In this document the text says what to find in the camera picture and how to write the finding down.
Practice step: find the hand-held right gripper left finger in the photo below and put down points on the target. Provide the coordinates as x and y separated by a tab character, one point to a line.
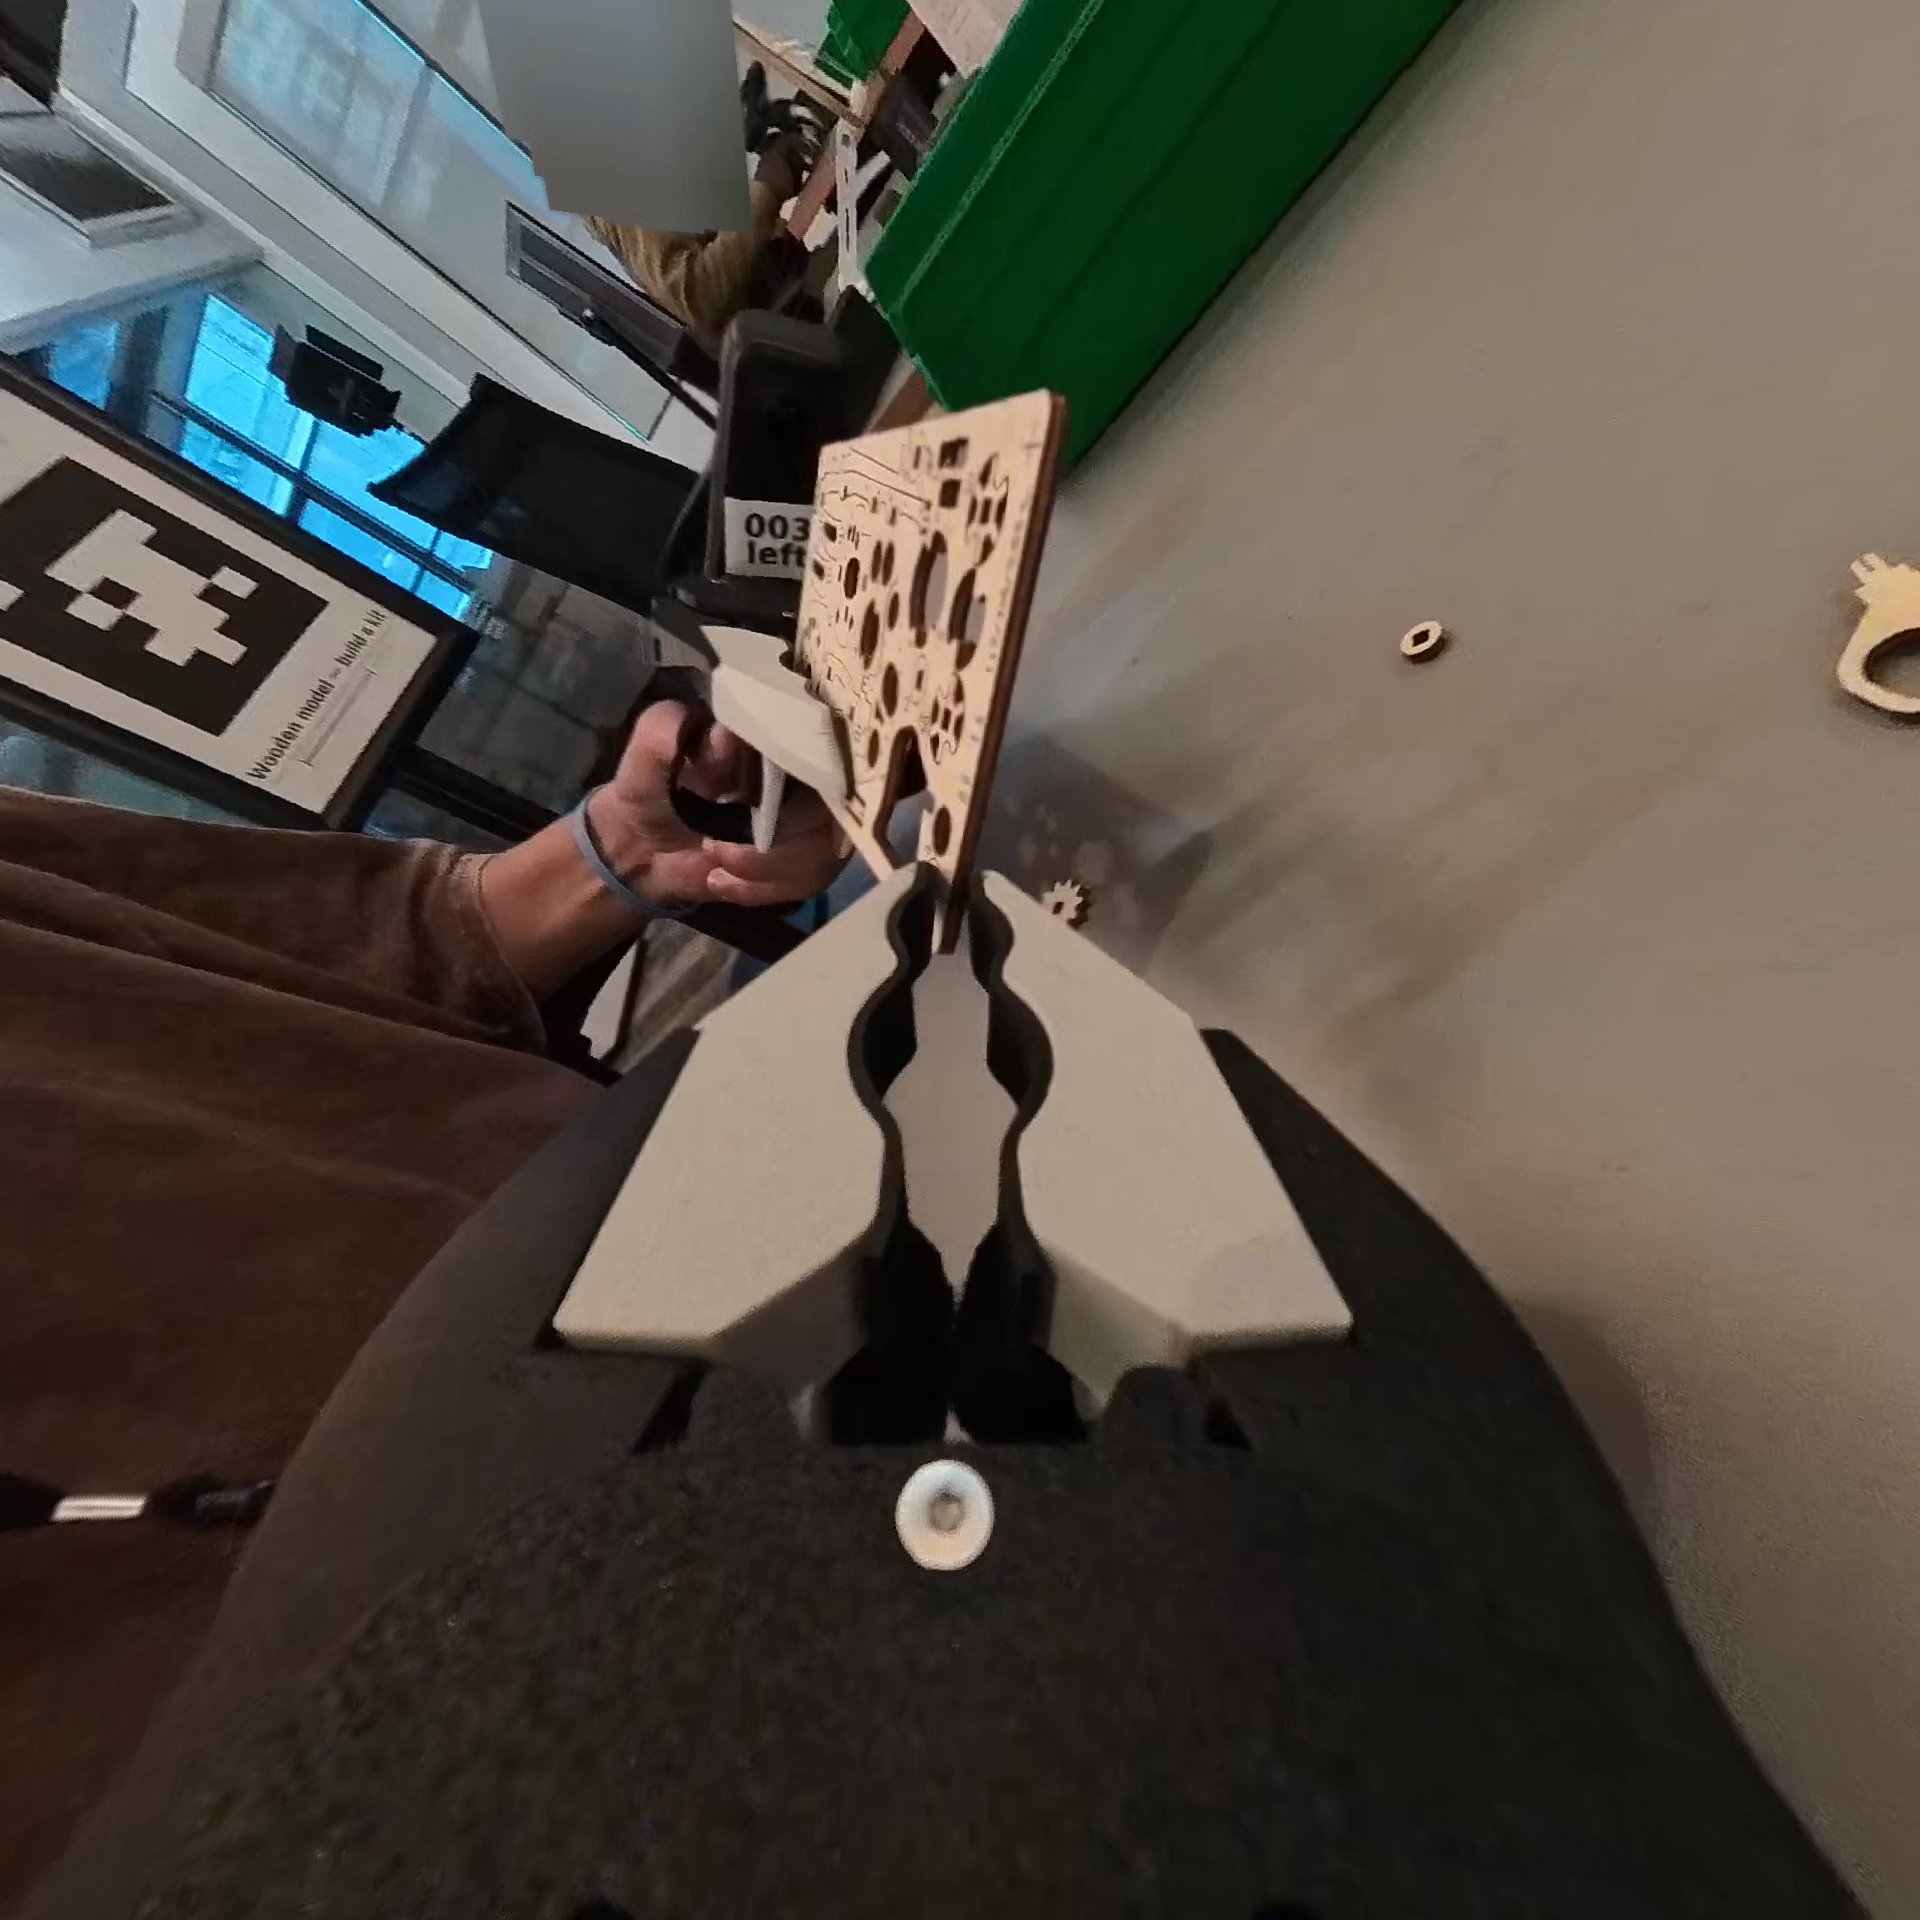
736	1200

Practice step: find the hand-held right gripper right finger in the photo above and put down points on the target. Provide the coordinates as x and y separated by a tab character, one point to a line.
1187	1200

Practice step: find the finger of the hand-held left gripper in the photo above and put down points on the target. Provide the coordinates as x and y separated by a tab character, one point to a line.
758	683

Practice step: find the wooden parts sheet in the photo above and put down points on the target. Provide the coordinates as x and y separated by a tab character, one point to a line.
1020	451

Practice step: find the wooden frame piece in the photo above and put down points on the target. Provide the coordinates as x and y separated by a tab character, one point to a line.
1891	591

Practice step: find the person's left forearm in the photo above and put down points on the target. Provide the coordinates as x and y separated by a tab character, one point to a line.
539	916

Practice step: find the person's left hand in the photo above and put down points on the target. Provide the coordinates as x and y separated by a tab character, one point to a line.
643	840

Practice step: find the blue wristband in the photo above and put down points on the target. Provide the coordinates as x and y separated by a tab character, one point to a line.
581	847

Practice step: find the wooden gear with square hole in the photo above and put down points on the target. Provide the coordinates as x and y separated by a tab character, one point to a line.
1066	901

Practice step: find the black mounted device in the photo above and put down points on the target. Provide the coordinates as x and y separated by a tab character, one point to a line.
337	382

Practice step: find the green plastic bin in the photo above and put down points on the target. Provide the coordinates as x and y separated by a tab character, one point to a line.
1141	181

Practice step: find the framed marker poster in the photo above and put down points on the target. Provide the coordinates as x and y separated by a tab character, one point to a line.
193	597

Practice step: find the small wooden washer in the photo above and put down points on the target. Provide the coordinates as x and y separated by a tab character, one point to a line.
1438	652

